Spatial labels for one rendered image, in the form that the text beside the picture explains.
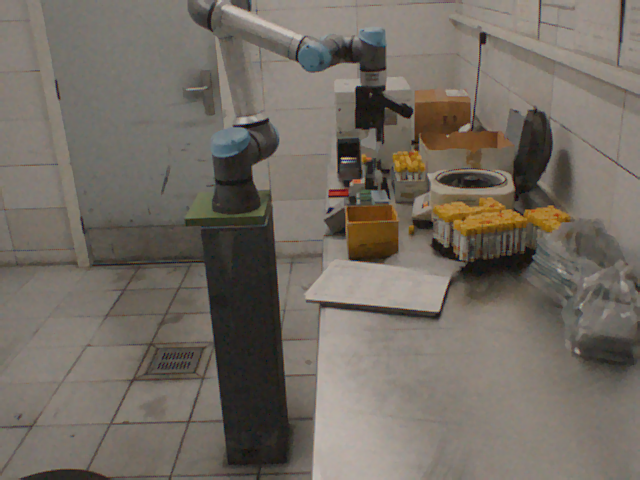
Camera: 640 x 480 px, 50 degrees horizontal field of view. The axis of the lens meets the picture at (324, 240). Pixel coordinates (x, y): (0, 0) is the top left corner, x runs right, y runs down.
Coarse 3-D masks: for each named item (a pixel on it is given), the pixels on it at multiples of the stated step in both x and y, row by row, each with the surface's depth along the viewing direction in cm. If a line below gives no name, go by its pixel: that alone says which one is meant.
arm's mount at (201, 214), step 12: (204, 192) 224; (264, 192) 222; (204, 204) 214; (264, 204) 211; (192, 216) 205; (204, 216) 204; (216, 216) 204; (228, 216) 203; (240, 216) 203; (252, 216) 203; (264, 216) 203
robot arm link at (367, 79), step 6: (360, 72) 189; (366, 72) 187; (372, 72) 186; (378, 72) 186; (384, 72) 187; (360, 78) 189; (366, 78) 187; (372, 78) 186; (378, 78) 187; (384, 78) 188; (366, 84) 188; (372, 84) 187; (378, 84) 187; (384, 84) 189
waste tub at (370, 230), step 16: (352, 208) 184; (368, 208) 184; (384, 208) 184; (352, 224) 172; (368, 224) 172; (384, 224) 172; (352, 240) 174; (368, 240) 174; (384, 240) 174; (352, 256) 176; (368, 256) 176; (384, 256) 176
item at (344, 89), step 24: (336, 96) 242; (408, 96) 242; (336, 120) 245; (408, 120) 245; (336, 144) 248; (360, 144) 248; (384, 144) 248; (408, 144) 248; (336, 168) 252; (360, 168) 251; (384, 168) 251
